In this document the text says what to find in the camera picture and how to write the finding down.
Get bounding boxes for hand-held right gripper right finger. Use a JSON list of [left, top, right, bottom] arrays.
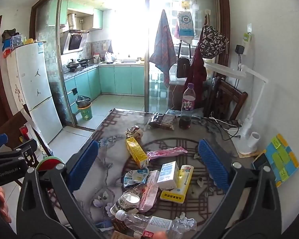
[[192, 139, 282, 239]]

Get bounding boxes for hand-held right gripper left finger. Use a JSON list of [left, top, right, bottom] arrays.
[[16, 139, 107, 239]]

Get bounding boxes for red bin with green rim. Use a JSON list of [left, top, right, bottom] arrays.
[[37, 156, 65, 172]]

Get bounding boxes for yellow and white box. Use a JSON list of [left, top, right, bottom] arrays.
[[160, 165, 194, 204]]

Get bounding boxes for white and blue box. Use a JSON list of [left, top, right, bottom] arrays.
[[156, 161, 180, 190]]

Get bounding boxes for yellow drink carton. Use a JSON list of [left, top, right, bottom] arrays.
[[126, 137, 149, 169]]

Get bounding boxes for foil wrapper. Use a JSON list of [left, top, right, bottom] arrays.
[[125, 125, 143, 139]]

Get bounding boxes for copper cigarette box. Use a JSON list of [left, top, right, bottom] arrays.
[[111, 218, 137, 239]]

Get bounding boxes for person's left hand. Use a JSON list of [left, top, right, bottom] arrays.
[[0, 186, 12, 223]]

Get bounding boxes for dark carved wooden chair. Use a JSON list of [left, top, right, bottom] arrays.
[[0, 103, 53, 187]]

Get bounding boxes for white cloth strip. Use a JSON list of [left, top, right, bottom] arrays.
[[20, 108, 38, 130]]

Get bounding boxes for pink wrapper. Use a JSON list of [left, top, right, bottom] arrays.
[[146, 146, 188, 160]]

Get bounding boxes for white desk lamp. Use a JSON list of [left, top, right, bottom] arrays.
[[204, 62, 269, 155]]

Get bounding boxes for white cylindrical cup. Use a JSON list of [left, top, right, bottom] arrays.
[[249, 132, 261, 152]]

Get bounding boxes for blue and white snack bag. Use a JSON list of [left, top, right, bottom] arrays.
[[123, 167, 150, 188]]

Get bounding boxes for green kitchen waste bin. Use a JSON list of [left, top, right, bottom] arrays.
[[76, 95, 93, 120]]

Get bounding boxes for crushed paper cup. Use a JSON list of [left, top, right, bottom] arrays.
[[110, 192, 141, 216]]

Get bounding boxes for white refrigerator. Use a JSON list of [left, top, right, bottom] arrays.
[[6, 41, 64, 143]]

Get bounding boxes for purple label bottle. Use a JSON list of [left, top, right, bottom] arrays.
[[179, 83, 197, 130]]

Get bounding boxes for dark snack package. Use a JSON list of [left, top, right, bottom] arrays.
[[147, 112, 177, 131]]

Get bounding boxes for brown wooden chair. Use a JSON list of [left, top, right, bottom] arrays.
[[207, 76, 248, 121]]

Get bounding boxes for pink box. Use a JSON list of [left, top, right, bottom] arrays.
[[137, 170, 161, 213]]

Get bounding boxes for smartphone with colourful case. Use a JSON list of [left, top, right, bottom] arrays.
[[264, 133, 299, 188]]

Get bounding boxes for crushed clear plastic bottle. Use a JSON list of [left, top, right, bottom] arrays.
[[115, 209, 190, 239]]

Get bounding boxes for teal base cabinets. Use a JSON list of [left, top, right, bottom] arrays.
[[63, 63, 146, 110]]

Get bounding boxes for blue and red box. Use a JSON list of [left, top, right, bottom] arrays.
[[2, 40, 15, 59]]

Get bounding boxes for dark red hanging bag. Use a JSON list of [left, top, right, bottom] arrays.
[[184, 15, 211, 105]]

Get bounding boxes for black wok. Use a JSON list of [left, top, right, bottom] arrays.
[[65, 59, 81, 70]]

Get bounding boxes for clear plastic box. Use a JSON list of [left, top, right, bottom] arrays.
[[10, 35, 24, 48]]

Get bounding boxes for black crossbody bag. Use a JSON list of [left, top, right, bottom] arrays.
[[176, 42, 191, 79]]

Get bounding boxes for black frying pan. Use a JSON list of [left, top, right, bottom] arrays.
[[77, 57, 96, 66]]

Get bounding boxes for dark cloth bundle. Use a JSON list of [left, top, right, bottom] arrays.
[[2, 28, 20, 38]]

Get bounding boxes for white plastic bag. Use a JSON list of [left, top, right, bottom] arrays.
[[104, 51, 116, 63]]

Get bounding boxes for range hood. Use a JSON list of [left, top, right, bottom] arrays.
[[60, 14, 90, 55]]

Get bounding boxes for plaid towel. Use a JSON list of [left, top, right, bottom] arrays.
[[149, 9, 177, 89]]

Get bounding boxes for black and white lettered bag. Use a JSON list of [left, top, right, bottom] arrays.
[[198, 17, 230, 60]]

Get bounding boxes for hanging tissue pack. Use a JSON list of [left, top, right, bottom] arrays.
[[176, 11, 195, 44]]

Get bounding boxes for white and green wall holder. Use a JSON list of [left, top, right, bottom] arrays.
[[243, 24, 253, 49]]

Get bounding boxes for teal wall cabinets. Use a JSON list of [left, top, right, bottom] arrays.
[[48, 0, 104, 30]]

